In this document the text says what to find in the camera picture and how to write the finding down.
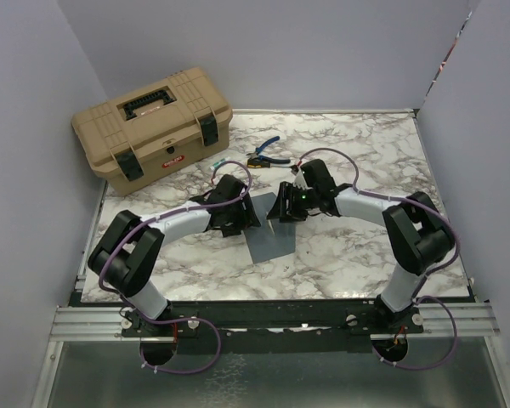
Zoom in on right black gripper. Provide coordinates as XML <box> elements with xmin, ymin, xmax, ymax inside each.
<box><xmin>266</xmin><ymin>181</ymin><xmax>319</xmax><ymax>223</ymax></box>

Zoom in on grey paper envelope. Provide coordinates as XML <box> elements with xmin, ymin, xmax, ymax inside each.
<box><xmin>244</xmin><ymin>192</ymin><xmax>296</xmax><ymax>264</ymax></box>

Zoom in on green white glue stick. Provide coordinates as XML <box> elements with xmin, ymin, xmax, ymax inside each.
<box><xmin>210</xmin><ymin>161</ymin><xmax>223</xmax><ymax>171</ymax></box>

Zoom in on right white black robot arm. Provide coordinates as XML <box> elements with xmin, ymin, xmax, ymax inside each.
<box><xmin>267</xmin><ymin>159</ymin><xmax>456</xmax><ymax>332</ymax></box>

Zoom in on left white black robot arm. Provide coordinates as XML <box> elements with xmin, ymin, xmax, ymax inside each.
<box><xmin>88</xmin><ymin>174</ymin><xmax>260</xmax><ymax>336</ymax></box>

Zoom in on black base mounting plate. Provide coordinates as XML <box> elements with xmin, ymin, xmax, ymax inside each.
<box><xmin>122</xmin><ymin>298</ymin><xmax>423</xmax><ymax>354</ymax></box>

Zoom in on tan plastic toolbox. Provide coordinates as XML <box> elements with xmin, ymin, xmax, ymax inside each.
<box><xmin>71</xmin><ymin>67</ymin><xmax>233</xmax><ymax>196</ymax></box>

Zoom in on blue handled pliers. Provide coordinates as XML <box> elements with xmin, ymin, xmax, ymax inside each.
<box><xmin>246</xmin><ymin>136</ymin><xmax>281</xmax><ymax>157</ymax></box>

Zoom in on aluminium frame rail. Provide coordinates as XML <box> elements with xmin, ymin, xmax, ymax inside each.
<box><xmin>50</xmin><ymin>303</ymin><xmax>501</xmax><ymax>343</ymax></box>

